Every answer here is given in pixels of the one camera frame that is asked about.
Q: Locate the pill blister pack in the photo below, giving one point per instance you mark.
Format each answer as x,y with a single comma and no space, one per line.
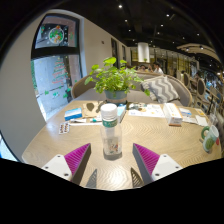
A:
64,128

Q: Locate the white ointment tube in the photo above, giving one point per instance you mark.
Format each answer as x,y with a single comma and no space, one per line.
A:
81,120

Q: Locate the printed paper sheet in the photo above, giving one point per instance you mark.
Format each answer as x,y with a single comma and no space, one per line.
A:
150,110

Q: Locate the clear plastic water bottle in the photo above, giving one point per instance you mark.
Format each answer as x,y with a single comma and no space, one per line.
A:
111,135

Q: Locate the dark framed cartoon poster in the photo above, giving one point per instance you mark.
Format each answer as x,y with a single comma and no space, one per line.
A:
56,35

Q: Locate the small white blue box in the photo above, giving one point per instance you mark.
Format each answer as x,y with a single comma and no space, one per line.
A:
185,112

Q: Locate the ceiling spot lights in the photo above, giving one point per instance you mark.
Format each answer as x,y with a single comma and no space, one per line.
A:
120,6

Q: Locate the white round column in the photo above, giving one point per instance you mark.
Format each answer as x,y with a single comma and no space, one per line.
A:
143,52

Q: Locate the grey white chevron cushion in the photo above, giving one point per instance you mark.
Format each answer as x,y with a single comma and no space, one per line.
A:
161,88

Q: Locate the person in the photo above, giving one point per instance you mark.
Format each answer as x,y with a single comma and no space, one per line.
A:
157,69

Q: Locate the green potted plant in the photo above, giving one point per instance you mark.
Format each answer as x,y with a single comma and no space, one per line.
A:
113,80

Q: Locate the group of dining chairs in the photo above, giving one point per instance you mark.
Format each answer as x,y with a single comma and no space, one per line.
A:
201,88

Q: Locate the white green mug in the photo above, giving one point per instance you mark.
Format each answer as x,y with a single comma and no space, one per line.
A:
210,140

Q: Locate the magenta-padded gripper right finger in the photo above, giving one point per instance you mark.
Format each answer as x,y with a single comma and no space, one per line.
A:
146,156

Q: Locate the long white carton box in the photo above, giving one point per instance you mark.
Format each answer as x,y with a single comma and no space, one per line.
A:
172,114

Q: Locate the white paper sheet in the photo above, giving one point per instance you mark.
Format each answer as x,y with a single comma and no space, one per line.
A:
201,120

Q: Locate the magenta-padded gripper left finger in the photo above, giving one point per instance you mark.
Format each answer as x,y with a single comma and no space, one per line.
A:
77,156

